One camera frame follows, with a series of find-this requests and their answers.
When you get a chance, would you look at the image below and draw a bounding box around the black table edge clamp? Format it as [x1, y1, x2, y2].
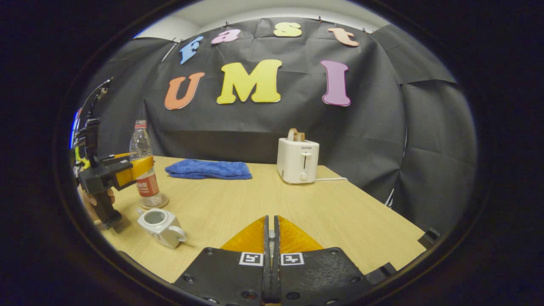
[366, 263, 398, 284]
[419, 228, 440, 249]

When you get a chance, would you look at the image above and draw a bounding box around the round wooden coaster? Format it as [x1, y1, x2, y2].
[139, 193, 170, 210]

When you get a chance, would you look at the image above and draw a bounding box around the white floral teacup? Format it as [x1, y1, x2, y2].
[136, 208, 187, 249]

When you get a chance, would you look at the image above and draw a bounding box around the black backdrop cloth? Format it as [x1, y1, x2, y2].
[79, 17, 479, 232]

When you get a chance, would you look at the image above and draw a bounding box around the clear plastic water bottle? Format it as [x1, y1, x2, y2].
[129, 120, 164, 208]

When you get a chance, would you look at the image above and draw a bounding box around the computer monitor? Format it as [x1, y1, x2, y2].
[70, 107, 82, 150]

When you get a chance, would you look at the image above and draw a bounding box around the white toaster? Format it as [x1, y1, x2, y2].
[276, 137, 320, 184]

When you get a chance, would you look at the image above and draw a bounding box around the blue towel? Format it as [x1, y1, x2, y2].
[165, 159, 253, 180]

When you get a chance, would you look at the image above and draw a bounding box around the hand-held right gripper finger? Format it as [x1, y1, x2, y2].
[174, 215, 271, 306]
[272, 215, 374, 306]

